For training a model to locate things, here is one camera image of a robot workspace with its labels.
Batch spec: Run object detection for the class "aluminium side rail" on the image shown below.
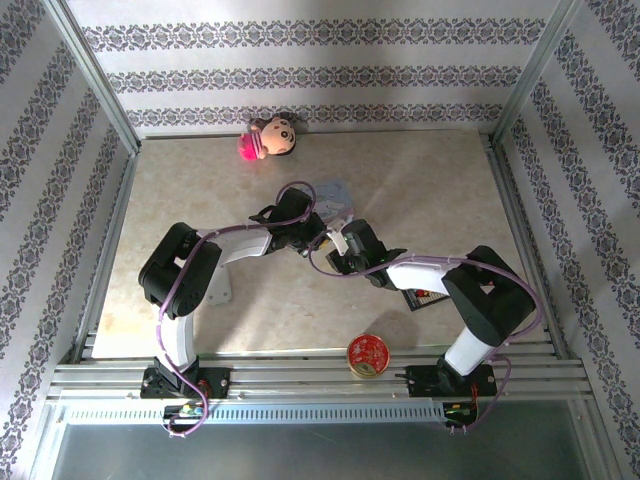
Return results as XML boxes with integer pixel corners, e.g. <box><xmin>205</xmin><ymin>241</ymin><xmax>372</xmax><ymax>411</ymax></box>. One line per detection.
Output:
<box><xmin>72</xmin><ymin>144</ymin><xmax>141</xmax><ymax>364</ymax></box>
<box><xmin>482</xmin><ymin>132</ymin><xmax>569</xmax><ymax>359</ymax></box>

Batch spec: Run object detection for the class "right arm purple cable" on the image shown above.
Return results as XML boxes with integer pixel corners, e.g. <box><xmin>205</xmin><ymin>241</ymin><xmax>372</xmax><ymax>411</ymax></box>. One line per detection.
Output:
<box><xmin>307</xmin><ymin>234</ymin><xmax>544</xmax><ymax>435</ymax></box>

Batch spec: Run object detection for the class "round red tin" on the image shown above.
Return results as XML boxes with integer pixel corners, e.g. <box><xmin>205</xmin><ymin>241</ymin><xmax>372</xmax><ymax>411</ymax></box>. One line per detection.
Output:
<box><xmin>346</xmin><ymin>333</ymin><xmax>391</xmax><ymax>380</ymax></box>

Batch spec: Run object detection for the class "aluminium front rail bed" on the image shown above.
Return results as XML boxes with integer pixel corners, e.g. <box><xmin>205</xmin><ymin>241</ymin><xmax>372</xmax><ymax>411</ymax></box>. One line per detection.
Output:
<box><xmin>47</xmin><ymin>349</ymin><xmax>594</xmax><ymax>401</ymax></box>

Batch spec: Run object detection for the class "aluminium back rail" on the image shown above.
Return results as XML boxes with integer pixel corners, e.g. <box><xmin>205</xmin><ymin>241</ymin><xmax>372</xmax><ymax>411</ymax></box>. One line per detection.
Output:
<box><xmin>138</xmin><ymin>129</ymin><xmax>496</xmax><ymax>141</ymax></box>

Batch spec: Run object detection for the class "black printed card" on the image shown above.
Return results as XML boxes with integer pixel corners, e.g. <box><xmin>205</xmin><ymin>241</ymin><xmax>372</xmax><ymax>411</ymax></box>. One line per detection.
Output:
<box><xmin>403</xmin><ymin>287</ymin><xmax>451</xmax><ymax>313</ymax></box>

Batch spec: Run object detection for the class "plush doll with pink hat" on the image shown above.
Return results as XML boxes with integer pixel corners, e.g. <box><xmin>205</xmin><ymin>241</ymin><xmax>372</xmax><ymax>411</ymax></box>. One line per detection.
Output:
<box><xmin>237</xmin><ymin>113</ymin><xmax>299</xmax><ymax>162</ymax></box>

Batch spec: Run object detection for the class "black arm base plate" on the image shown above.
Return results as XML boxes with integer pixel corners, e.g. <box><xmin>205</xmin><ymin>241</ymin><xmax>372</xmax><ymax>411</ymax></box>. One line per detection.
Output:
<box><xmin>140</xmin><ymin>366</ymin><xmax>233</xmax><ymax>400</ymax></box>
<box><xmin>405</xmin><ymin>363</ymin><xmax>497</xmax><ymax>400</ymax></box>

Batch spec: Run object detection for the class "small connector board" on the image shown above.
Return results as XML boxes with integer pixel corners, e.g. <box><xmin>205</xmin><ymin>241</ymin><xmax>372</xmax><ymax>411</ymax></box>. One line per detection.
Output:
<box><xmin>442</xmin><ymin>402</ymin><xmax>480</xmax><ymax>429</ymax></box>
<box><xmin>163</xmin><ymin>402</ymin><xmax>207</xmax><ymax>420</ymax></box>

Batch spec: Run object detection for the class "slotted grey cable duct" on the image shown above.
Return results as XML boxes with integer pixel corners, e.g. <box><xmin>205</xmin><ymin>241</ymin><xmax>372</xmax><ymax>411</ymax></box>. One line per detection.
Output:
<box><xmin>59</xmin><ymin>402</ymin><xmax>481</xmax><ymax>425</ymax></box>

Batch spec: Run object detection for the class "grey metal sheet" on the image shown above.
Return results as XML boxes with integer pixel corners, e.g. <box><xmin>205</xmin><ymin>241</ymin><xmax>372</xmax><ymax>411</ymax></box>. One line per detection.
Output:
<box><xmin>29</xmin><ymin>422</ymin><xmax>616</xmax><ymax>480</ymax></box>

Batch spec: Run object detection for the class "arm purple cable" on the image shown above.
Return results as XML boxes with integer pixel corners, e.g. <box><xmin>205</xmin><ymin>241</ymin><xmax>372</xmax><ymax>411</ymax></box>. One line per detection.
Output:
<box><xmin>155</xmin><ymin>180</ymin><xmax>317</xmax><ymax>440</ymax></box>
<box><xmin>307</xmin><ymin>234</ymin><xmax>544</xmax><ymax>435</ymax></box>

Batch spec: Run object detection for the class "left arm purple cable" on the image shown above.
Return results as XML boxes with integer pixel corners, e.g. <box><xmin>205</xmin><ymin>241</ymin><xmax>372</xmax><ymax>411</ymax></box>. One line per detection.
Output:
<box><xmin>155</xmin><ymin>180</ymin><xmax>317</xmax><ymax>440</ymax></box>

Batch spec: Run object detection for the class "aluminium frame post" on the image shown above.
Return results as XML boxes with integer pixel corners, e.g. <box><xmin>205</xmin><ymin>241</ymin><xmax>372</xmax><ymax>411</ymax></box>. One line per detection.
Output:
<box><xmin>42</xmin><ymin>0</ymin><xmax>142</xmax><ymax>156</ymax></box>
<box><xmin>492</xmin><ymin>0</ymin><xmax>599</xmax><ymax>146</ymax></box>

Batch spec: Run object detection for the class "white mounting plate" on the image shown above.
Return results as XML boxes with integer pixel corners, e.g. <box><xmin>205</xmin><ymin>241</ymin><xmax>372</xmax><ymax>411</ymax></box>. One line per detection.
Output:
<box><xmin>207</xmin><ymin>262</ymin><xmax>234</xmax><ymax>307</ymax></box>

